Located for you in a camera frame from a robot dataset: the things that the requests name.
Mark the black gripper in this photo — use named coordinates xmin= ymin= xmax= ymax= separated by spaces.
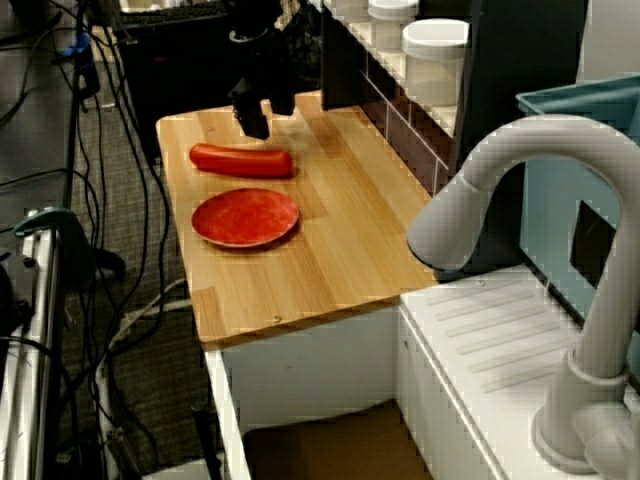
xmin=227 ymin=47 xmax=302 ymax=140

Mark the red toy sausage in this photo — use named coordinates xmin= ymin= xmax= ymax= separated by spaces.
xmin=189 ymin=143 xmax=295 ymax=180

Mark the red round plate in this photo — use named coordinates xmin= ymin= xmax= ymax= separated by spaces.
xmin=191 ymin=187 xmax=301 ymax=250

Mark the black shelf side panel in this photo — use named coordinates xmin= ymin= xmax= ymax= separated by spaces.
xmin=319 ymin=0 xmax=375 ymax=113

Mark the black computer case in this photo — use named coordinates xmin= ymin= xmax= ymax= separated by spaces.
xmin=115 ymin=10 xmax=241 ymax=162

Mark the white kitchen shelf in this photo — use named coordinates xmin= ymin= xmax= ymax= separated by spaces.
xmin=327 ymin=0 xmax=464 ymax=137

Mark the dark tile backsplash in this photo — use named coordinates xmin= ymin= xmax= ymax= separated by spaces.
xmin=358 ymin=49 xmax=451 ymax=197

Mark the black keyboard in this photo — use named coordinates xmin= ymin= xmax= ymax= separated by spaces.
xmin=118 ymin=7 xmax=229 ymax=27

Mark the white plastic jar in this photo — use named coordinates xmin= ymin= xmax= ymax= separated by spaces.
xmin=401 ymin=18 xmax=472 ymax=108
xmin=366 ymin=0 xmax=421 ymax=52

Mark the blue tape piece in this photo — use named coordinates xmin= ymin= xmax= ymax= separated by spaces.
xmin=60 ymin=31 xmax=95 ymax=60

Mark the tall black kitchen panel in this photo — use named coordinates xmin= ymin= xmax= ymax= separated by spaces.
xmin=448 ymin=0 xmax=590 ymax=275

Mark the white toy kitchen cabinet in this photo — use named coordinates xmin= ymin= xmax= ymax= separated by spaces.
xmin=201 ymin=263 xmax=640 ymax=480

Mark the teal plastic bin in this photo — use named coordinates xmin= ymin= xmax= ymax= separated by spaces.
xmin=515 ymin=74 xmax=640 ymax=354

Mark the white toy faucet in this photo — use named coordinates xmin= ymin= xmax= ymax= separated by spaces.
xmin=406 ymin=114 xmax=640 ymax=476

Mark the black cable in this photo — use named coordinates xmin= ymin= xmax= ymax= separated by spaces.
xmin=0 ymin=334 xmax=166 ymax=480
xmin=0 ymin=167 xmax=109 ymax=311
xmin=74 ymin=0 xmax=174 ymax=321

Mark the white cable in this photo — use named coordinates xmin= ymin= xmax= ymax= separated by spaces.
xmin=107 ymin=277 xmax=194 ymax=351

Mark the aluminium frame rail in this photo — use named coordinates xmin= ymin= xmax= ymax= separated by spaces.
xmin=0 ymin=214 xmax=67 ymax=480

